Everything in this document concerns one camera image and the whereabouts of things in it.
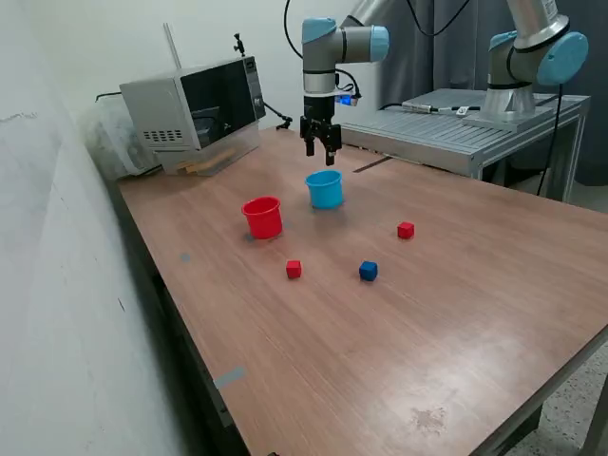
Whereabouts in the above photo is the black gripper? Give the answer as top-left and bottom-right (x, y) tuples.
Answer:
(299, 92), (342, 166)

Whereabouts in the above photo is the aluminium robot base platform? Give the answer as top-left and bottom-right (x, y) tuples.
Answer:
(339, 87), (593, 204)

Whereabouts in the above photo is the blue plastic cup bin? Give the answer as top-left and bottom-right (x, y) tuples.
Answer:
(304, 169), (344, 211)

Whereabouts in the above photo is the red plastic cup bin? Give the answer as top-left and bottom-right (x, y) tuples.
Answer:
(240, 196), (284, 240)

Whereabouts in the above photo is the black tape strip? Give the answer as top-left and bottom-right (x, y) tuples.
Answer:
(352, 156), (394, 174)

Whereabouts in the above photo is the clear acrylic stand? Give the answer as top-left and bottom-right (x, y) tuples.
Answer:
(154, 127), (262, 178)

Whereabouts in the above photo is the light wooden strip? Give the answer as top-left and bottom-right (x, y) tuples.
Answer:
(185, 159), (224, 175)
(176, 147), (238, 171)

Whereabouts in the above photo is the silver microwave oven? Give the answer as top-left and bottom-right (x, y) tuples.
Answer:
(118, 55), (267, 154)

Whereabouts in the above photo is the white rod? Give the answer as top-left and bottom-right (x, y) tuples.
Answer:
(162, 22), (183, 70)

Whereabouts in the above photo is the clear plastic storage box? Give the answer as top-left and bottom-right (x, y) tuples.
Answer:
(78, 92), (162, 181)

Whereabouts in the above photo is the long grey tape strip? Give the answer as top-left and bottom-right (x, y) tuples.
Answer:
(213, 365), (247, 390)

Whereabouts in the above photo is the black power cable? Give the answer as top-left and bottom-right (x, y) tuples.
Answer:
(539, 80), (567, 197)

